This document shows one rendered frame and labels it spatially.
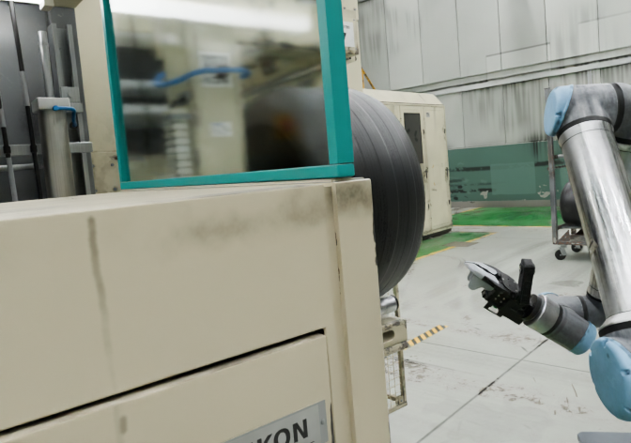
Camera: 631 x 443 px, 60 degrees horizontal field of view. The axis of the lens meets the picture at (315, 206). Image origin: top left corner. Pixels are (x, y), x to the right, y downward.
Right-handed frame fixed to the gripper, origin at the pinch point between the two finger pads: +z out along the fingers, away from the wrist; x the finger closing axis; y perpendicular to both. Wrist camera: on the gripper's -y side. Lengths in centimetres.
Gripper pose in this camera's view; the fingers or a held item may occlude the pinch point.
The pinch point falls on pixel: (470, 263)
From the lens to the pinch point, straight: 142.6
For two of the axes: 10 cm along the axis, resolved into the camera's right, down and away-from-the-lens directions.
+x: 1.9, -4.2, 8.9
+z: -8.6, -5.1, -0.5
